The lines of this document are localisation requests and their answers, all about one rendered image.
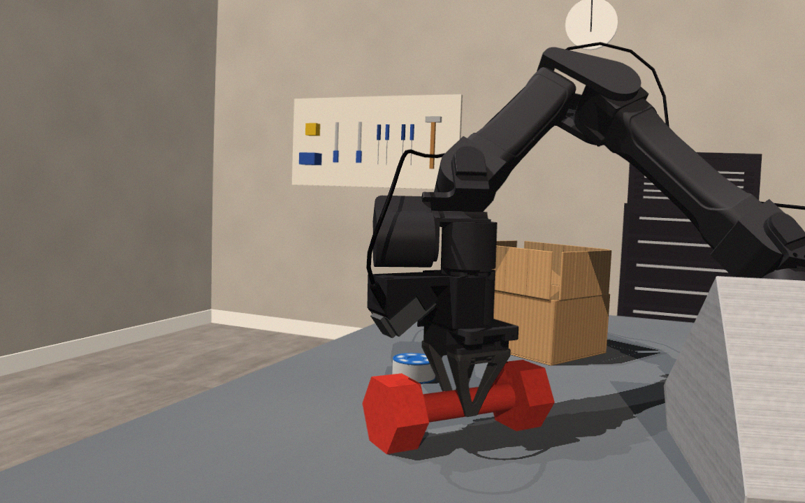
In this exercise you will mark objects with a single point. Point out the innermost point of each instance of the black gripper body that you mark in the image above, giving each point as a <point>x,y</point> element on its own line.
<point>494,335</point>

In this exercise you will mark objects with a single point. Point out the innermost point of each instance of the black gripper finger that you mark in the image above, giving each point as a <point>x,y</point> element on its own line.
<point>459,365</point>
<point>434,355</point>

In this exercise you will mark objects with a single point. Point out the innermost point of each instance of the brown cardboard box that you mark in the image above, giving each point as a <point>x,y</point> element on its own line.
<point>553,327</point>

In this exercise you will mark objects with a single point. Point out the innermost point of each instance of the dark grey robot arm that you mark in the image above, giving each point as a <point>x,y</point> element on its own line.
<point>749,238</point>

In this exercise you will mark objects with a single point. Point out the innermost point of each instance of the white tape spool with blue top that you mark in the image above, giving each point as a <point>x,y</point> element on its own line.
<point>414,365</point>

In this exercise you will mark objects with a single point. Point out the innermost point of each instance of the red hexagonal dumbbell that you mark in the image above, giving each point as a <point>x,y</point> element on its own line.
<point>396,416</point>

